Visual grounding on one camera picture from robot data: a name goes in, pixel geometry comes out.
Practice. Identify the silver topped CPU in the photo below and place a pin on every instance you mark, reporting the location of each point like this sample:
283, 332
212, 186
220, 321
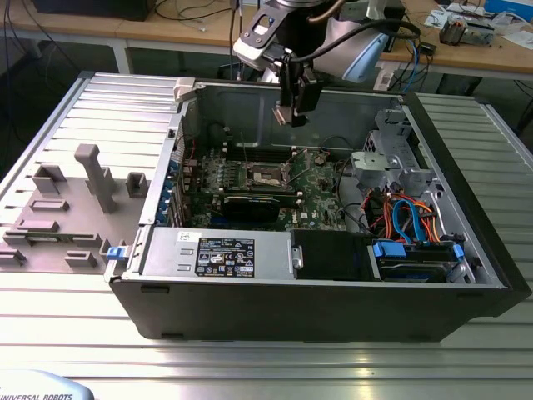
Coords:
281, 115

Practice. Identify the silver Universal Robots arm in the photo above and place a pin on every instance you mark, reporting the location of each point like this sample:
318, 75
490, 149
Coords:
358, 54

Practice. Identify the CPU socket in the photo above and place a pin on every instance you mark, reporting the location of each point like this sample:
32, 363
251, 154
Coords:
266, 174

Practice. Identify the pale blue Universal Robots cover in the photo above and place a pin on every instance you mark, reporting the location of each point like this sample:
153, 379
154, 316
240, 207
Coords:
41, 387

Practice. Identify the wooden desk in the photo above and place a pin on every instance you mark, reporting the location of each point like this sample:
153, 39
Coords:
75, 29
479, 58
187, 29

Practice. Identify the round coin battery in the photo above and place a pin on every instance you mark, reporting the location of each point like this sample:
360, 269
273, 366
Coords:
320, 158

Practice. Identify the small black box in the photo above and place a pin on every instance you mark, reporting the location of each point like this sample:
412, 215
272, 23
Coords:
427, 48

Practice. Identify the beige case latch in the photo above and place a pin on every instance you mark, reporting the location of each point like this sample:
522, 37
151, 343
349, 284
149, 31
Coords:
183, 89

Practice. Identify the metal heat sink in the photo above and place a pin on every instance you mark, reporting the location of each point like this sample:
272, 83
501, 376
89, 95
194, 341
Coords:
450, 32

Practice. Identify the silver metal drive cage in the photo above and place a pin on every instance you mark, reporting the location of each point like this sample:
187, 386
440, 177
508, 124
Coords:
399, 166

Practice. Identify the green motherboard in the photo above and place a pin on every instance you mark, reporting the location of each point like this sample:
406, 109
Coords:
316, 200

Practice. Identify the grey electronic device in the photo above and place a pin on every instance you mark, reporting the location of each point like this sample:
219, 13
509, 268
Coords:
479, 33

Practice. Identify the low profile graphics card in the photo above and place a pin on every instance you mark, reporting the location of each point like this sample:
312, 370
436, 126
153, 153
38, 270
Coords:
250, 208

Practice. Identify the blue cardboard box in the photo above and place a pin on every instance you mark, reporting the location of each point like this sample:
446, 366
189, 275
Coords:
508, 6

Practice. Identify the black box on desk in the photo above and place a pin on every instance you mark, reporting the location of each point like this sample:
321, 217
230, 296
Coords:
91, 8

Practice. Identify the hard disk in blue carrier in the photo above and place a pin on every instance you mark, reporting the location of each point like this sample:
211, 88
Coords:
389, 250

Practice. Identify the silver power supply with label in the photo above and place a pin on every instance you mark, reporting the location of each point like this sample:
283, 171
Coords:
166, 250

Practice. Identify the black PC case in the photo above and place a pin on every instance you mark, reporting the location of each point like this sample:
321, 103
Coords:
291, 308

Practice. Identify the blue plastic latch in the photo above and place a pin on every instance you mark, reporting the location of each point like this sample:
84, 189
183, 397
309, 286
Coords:
116, 253

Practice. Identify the grey parts rack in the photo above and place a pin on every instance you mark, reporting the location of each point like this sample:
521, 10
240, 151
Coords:
75, 216

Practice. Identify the green RAM stick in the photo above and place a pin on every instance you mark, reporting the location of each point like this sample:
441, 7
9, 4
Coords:
48, 239

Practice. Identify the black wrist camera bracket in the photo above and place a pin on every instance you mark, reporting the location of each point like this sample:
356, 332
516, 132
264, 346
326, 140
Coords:
258, 37

